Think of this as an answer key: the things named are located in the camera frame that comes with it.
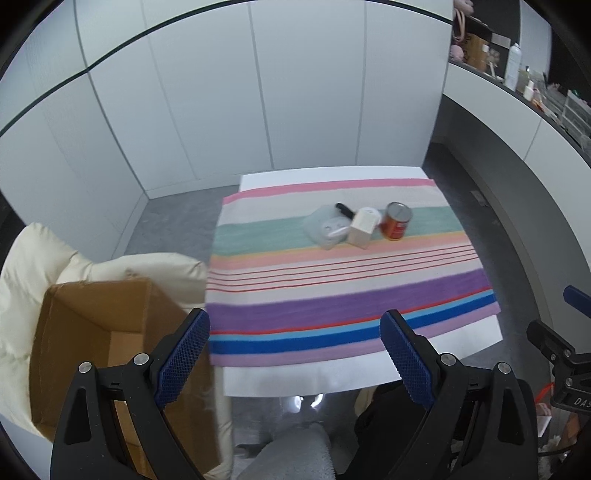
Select red tin can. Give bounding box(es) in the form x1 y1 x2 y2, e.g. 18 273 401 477
380 202 413 240

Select beige cardboard product box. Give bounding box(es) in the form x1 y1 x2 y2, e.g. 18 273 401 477
346 209 380 249

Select brown cardboard box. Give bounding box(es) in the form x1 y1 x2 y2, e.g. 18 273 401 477
29 278 221 473

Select grey trouser leg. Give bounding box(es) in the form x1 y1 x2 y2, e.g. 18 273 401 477
238 423 337 480

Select colourful striped cloth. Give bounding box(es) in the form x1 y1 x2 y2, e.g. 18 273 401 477
205 178 500 367

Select white round compact case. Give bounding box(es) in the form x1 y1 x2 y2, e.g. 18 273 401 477
362 207 383 224

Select clear plastic blister tray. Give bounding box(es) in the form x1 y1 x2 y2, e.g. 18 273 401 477
303 205 352 250

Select white spray bottle on shelf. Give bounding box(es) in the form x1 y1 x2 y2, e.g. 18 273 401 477
504 43 522 91

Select pink plush toy on shelf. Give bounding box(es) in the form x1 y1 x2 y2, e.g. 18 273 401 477
450 0 475 61

